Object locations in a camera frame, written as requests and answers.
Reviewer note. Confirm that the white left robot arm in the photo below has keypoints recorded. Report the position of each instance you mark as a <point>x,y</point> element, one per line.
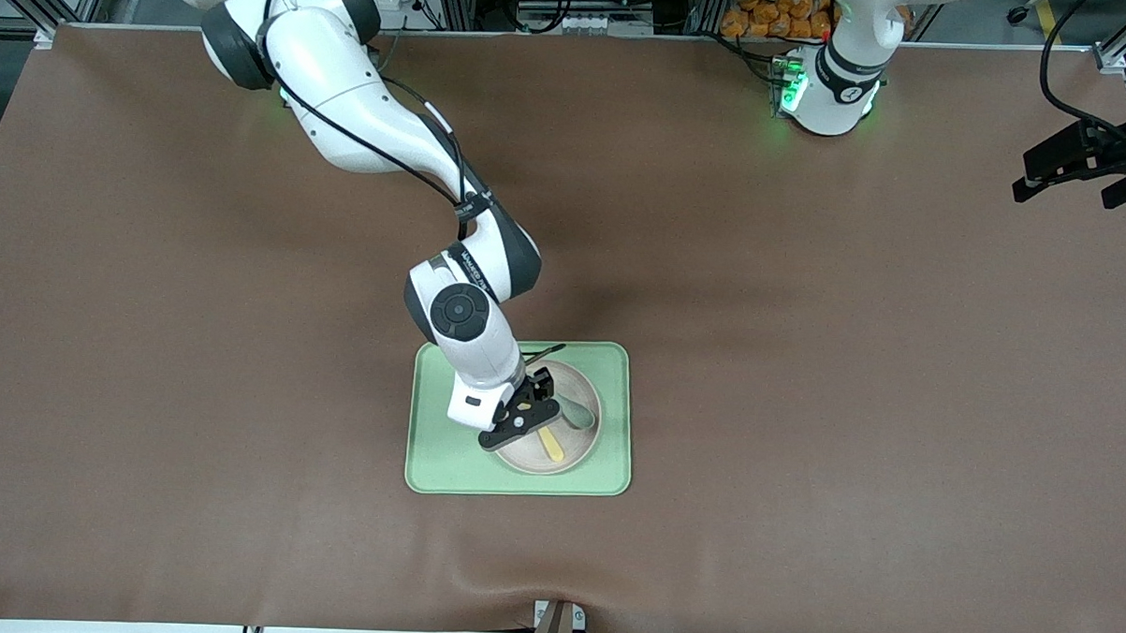
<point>837,101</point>

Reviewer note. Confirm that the small box with green light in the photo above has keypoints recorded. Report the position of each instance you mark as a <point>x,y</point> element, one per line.
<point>785,85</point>

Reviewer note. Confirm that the aluminium frame post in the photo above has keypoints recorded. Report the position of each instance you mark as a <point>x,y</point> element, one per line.
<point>454,2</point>
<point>705,8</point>

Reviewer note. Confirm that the teal plastic spoon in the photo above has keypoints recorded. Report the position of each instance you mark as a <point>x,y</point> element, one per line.
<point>578,413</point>

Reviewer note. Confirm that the beige round plate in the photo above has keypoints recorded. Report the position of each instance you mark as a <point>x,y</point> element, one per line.
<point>577,448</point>

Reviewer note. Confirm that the white terminal block strip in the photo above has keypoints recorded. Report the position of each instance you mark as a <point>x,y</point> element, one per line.
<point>587,24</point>

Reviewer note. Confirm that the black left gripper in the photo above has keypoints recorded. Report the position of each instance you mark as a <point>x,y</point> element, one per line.
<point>1113,153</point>

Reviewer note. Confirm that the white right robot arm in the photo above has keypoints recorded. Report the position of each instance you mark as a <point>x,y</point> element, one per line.
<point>346,93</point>

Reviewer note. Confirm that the mint green rectangular tray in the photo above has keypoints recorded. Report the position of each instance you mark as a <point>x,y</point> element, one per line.
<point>437,443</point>

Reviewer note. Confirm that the grey metal table clamp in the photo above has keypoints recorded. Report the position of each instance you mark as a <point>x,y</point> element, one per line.
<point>557,625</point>

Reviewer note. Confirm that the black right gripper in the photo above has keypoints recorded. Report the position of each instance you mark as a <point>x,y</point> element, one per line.
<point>540,387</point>

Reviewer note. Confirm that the yellow plastic fork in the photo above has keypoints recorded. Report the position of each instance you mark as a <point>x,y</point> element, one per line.
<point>553,445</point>

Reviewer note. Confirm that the brown table mat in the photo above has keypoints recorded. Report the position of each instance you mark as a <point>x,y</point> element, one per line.
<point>806,316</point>

